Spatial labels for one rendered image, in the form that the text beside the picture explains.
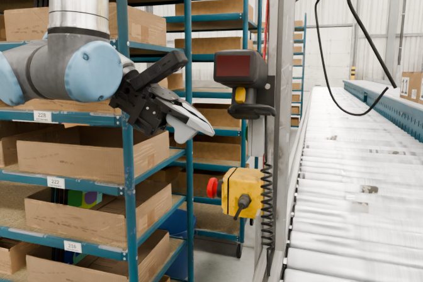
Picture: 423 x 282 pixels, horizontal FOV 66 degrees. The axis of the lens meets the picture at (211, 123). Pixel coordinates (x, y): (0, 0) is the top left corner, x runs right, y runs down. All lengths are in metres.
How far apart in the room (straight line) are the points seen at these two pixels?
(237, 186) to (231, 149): 1.31
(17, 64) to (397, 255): 0.71
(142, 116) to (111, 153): 0.38
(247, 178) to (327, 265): 0.19
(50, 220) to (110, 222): 0.24
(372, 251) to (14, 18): 1.10
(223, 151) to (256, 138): 1.35
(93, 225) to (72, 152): 0.23
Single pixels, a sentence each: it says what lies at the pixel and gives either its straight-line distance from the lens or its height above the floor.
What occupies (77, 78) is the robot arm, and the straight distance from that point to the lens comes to 0.49.
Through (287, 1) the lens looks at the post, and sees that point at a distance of 0.55.
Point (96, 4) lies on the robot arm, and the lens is 0.53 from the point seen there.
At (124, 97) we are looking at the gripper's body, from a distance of 0.66.
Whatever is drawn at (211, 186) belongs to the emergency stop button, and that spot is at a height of 0.85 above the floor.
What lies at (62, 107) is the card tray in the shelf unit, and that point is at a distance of 1.06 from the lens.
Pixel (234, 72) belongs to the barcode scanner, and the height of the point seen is 1.06.
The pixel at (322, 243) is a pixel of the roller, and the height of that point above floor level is 0.74.
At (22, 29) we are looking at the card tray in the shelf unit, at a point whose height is 1.18.
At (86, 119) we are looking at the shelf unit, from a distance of 0.97.
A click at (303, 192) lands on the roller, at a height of 0.74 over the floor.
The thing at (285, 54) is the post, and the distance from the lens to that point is 0.54.
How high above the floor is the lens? 1.06
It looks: 9 degrees down
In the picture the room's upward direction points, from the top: straight up
